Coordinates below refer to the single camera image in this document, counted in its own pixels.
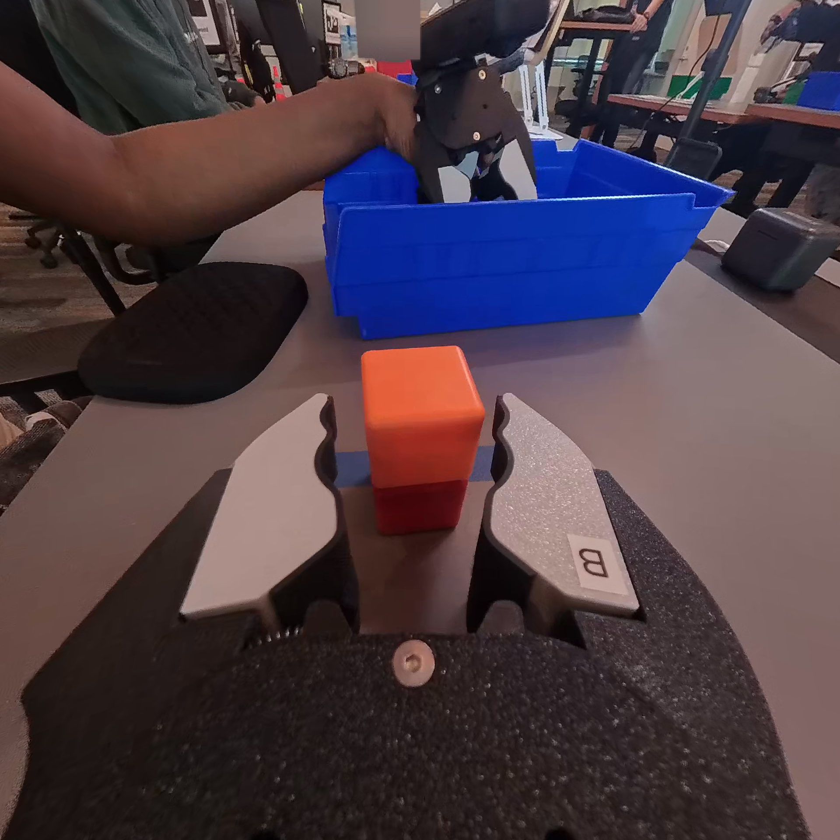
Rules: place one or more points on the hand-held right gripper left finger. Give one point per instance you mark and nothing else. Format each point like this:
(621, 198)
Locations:
(256, 525)

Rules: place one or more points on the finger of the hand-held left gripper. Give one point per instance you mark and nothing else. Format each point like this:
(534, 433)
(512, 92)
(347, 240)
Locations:
(515, 171)
(436, 184)

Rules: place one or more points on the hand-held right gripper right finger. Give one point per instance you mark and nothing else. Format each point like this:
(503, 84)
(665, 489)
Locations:
(558, 519)

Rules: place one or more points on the blue plastic bin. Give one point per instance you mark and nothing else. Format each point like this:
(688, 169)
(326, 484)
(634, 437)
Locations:
(820, 92)
(525, 269)

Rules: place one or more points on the red foam cube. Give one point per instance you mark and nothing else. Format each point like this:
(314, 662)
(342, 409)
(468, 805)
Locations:
(420, 505)

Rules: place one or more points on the orange foam cube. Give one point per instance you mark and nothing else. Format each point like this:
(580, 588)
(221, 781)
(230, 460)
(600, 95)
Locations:
(420, 414)

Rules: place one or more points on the person's left forearm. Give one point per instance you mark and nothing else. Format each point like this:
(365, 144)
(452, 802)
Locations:
(158, 171)

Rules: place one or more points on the person's left hand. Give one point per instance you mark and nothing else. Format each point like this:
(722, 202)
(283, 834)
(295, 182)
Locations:
(387, 118)

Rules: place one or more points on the blue tape strip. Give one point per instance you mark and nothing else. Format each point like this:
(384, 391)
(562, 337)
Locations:
(352, 470)

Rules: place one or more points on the black textured armrest pad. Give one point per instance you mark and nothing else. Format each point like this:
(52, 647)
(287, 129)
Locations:
(190, 335)

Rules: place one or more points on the brown office desk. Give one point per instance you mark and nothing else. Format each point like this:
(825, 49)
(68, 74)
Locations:
(735, 110)

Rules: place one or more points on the black power unit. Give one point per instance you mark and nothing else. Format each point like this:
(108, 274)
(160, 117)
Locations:
(781, 250)

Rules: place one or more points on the black office chair frame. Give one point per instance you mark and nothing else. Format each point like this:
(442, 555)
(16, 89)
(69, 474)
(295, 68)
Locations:
(92, 269)

